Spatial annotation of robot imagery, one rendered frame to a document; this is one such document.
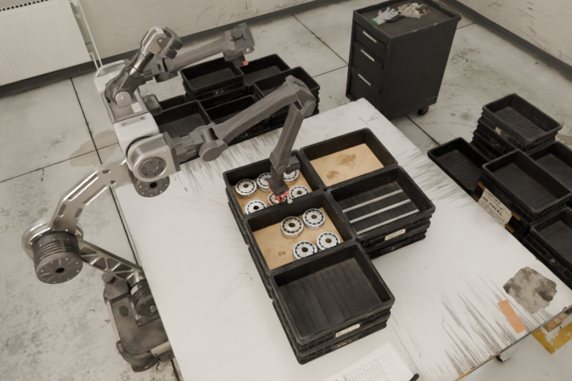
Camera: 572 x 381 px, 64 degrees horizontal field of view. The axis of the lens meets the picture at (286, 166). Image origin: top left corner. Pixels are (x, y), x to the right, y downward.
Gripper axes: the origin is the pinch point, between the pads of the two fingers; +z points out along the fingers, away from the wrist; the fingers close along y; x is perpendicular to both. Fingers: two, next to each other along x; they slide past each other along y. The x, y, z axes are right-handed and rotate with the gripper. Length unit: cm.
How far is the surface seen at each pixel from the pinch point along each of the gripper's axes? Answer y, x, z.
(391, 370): -83, -4, 20
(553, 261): -74, -123, 48
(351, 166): 3.8, -44.7, 5.4
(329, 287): -47.5, 2.2, 7.2
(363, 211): -22.5, -32.5, 6.2
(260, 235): -10.5, 15.1, 6.7
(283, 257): -25.9, 11.5, 6.9
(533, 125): 0, -191, 37
